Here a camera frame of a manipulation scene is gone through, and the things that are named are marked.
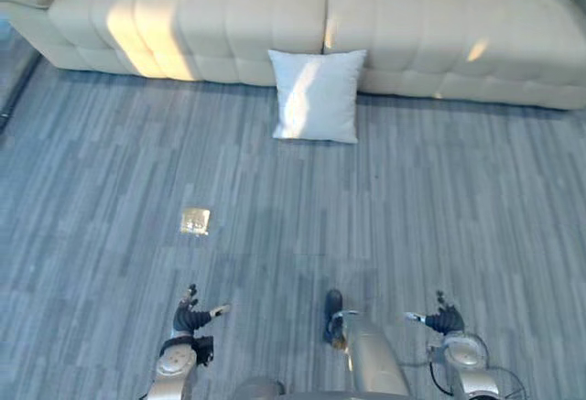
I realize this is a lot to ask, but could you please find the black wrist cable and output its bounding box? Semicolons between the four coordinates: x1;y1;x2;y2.
396;332;525;400

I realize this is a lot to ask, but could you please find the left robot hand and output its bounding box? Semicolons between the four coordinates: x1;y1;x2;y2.
171;283;233;334

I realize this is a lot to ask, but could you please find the white square cushion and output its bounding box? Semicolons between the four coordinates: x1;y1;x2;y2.
267;49;368;145

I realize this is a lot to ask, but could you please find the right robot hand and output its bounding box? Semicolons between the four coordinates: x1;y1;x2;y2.
403;289;466;333

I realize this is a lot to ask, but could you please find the brass floor socket plate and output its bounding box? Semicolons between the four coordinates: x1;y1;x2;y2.
179;208;212;236

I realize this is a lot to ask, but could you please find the cream tufted sofa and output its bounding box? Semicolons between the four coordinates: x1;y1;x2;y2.
0;0;586;111

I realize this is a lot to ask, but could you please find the dark robot foot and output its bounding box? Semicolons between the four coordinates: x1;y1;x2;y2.
322;288;343;345

